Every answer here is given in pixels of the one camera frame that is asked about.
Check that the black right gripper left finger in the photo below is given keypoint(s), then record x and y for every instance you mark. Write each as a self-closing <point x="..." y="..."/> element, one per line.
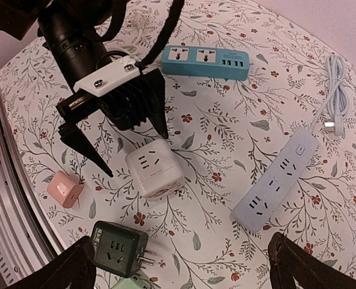
<point x="74" y="268"/>

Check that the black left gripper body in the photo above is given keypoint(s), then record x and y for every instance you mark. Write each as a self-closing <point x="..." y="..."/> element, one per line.
<point x="76" y="56"/>

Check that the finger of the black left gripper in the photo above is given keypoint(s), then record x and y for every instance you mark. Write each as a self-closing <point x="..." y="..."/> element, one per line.
<point x="74" y="138"/>
<point x="155" y="94"/>

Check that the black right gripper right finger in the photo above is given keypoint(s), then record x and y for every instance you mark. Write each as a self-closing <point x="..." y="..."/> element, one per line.
<point x="291" y="265"/>

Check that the teal power strip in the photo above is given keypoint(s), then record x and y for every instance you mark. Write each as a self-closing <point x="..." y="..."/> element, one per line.
<point x="205" y="62"/>

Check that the pink plug adapter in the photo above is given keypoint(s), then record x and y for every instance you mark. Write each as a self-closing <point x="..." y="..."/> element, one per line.
<point x="64" y="189"/>

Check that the white cube socket adapter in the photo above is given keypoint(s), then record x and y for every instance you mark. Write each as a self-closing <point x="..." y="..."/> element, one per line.
<point x="155" y="170"/>

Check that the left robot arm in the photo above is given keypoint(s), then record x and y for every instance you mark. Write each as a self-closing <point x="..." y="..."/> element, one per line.
<point x="101" y="21"/>

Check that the light green plug adapter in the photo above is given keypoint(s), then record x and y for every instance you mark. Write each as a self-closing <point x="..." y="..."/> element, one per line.
<point x="132" y="283"/>

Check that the dark green cube adapter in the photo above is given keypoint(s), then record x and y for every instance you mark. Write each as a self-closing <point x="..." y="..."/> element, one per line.
<point x="119" y="249"/>

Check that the light blue power strip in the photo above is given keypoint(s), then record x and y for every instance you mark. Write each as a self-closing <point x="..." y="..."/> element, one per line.
<point x="264" y="197"/>

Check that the floral patterned table mat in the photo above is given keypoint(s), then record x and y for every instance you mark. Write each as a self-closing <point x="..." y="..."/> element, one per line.
<point x="224" y="133"/>

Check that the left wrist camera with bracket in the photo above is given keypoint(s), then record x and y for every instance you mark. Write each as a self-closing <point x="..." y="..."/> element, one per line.
<point x="108" y="77"/>

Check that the aluminium front rail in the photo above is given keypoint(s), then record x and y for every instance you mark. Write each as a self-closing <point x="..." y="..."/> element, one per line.
<point x="28" y="241"/>

